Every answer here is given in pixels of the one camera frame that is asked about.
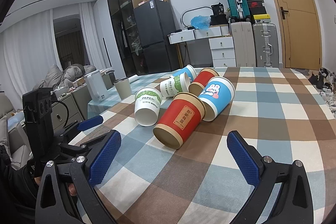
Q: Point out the blue bunny paper cup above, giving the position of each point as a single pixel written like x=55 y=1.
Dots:
x=217 y=95

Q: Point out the checkered tablecloth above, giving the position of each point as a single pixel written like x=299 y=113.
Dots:
x=258 y=145

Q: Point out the silver suitcase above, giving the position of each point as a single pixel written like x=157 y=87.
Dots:
x=266 y=45

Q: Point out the large red paper cup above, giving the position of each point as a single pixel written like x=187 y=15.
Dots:
x=179 y=120

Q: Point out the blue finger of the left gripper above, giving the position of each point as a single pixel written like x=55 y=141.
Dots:
x=90 y=123

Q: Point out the small red paper cup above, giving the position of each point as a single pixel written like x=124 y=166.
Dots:
x=202 y=79

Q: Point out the grey drawer cabinet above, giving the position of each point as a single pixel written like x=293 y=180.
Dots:
x=77 y=102

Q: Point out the black bag on desk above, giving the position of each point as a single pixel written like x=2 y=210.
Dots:
x=218 y=17

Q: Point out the far blue paper cup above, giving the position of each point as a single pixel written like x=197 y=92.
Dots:
x=191 y=72

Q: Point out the black refrigerator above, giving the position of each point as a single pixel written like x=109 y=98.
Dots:
x=155 y=22

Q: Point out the beige tumbler cup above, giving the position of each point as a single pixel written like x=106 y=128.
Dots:
x=123 y=88

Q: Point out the white curtain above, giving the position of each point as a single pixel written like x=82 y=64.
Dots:
x=28 y=49

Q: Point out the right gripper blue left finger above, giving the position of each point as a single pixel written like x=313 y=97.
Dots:
x=70 y=179

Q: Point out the near white green paper cup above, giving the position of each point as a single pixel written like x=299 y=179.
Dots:
x=147 y=105

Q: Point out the left hand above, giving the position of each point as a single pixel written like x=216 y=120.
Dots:
x=71 y=187

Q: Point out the beige suitcase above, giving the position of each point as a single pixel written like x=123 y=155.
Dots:
x=244 y=44

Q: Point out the blue plastic bag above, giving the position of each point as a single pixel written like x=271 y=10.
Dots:
x=201 y=22

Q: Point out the far white green paper cup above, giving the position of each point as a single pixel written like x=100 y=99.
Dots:
x=175 y=85

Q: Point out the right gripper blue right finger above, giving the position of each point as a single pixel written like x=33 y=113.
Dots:
x=293 y=203

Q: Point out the white drawer desk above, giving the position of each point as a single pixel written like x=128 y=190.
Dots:
x=213 y=47

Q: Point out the dark glass cabinet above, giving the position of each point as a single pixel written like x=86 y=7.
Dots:
x=127 y=36

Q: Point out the stacked shoe boxes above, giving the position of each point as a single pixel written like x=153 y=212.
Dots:
x=258 y=11

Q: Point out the white appliance box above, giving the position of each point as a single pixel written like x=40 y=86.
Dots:
x=96 y=86

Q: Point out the white green paper cup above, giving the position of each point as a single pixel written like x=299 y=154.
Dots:
x=147 y=105
x=175 y=85

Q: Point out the grey clothes pile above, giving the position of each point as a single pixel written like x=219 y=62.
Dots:
x=55 y=78

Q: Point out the wooden door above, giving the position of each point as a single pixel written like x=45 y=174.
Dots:
x=300 y=34

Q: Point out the teal suitcase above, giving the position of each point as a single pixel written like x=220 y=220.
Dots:
x=239 y=10

